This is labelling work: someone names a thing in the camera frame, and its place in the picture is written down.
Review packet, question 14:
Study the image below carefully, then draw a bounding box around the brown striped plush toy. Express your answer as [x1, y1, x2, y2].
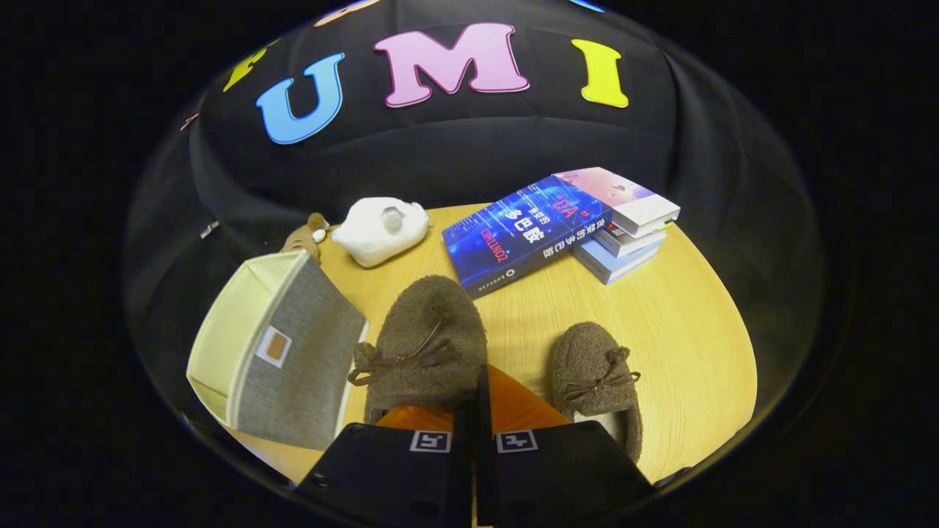
[280, 213, 332, 266]

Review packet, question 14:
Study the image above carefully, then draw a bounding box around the light blue book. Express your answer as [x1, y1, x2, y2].
[571, 236, 661, 285]

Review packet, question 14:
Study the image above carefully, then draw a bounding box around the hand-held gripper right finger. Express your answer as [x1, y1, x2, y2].
[477, 365, 656, 528]

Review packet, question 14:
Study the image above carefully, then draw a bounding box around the dark blue book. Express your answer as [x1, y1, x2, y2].
[441, 175, 613, 299]

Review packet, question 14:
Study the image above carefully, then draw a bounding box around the white plush toy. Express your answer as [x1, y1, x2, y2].
[332, 197, 431, 268]

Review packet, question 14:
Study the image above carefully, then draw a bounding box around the grey and cream storage box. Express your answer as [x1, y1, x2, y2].
[186, 249, 370, 451]

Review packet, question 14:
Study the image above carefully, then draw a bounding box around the white book with red print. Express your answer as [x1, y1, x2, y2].
[593, 222, 667, 258]

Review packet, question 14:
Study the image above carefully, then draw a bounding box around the brown fuzzy shoe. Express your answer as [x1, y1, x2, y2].
[347, 275, 489, 426]
[550, 321, 645, 464]

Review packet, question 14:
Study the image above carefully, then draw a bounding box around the pink cover book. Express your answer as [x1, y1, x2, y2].
[552, 166, 682, 239]

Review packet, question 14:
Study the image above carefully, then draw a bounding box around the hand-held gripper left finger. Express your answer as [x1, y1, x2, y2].
[297, 400, 478, 528]

